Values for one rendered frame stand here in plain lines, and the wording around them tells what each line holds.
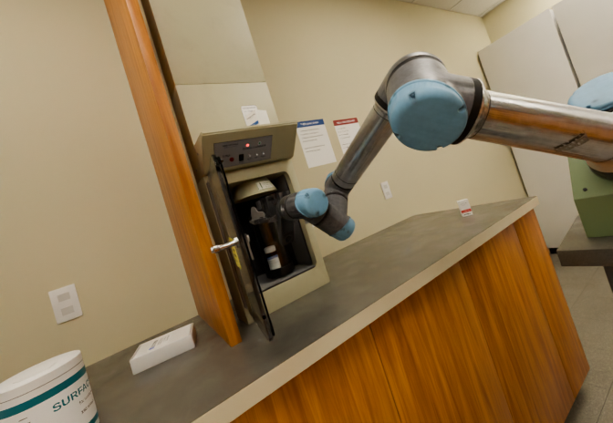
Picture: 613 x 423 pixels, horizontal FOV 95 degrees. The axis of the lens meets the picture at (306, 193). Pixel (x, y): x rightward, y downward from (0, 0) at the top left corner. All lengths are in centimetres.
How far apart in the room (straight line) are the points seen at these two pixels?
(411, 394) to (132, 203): 116
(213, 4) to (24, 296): 118
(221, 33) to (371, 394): 119
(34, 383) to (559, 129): 98
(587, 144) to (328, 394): 70
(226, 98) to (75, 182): 66
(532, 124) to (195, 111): 85
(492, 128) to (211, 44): 90
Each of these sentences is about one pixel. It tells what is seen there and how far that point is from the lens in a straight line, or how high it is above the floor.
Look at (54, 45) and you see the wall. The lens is 158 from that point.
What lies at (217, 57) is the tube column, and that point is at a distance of 111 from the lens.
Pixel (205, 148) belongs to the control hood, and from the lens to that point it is 85.
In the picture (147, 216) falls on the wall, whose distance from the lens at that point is 131.
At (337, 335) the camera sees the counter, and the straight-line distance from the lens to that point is 73.
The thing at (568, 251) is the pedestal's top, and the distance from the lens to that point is 91.
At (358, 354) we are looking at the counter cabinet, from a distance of 82.
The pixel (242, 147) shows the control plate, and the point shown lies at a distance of 90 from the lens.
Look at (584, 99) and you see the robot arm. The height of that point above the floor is 126.
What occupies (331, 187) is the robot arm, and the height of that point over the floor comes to 126.
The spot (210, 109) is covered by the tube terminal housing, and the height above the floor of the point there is 162.
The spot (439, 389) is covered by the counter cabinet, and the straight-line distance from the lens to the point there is 106.
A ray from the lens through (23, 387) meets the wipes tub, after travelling 75.
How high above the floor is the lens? 123
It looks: 2 degrees up
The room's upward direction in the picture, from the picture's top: 18 degrees counter-clockwise
